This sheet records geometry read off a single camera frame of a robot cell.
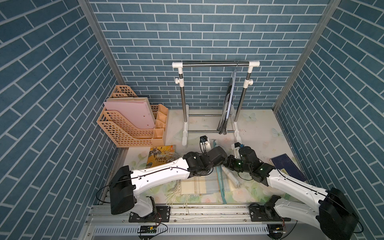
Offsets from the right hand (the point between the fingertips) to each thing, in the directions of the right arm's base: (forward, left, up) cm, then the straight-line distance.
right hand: (221, 161), depth 80 cm
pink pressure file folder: (+21, +52, +10) cm, 57 cm away
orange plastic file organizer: (+10, +57, +4) cm, 58 cm away
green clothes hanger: (-17, -2, -8) cm, 19 cm away
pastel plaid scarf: (-10, +7, -11) cm, 16 cm away
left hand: (-2, 0, +6) cm, 6 cm away
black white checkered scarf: (+19, 0, +6) cm, 20 cm away
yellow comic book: (+6, +38, -10) cm, 40 cm away
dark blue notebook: (+8, -40, -11) cm, 42 cm away
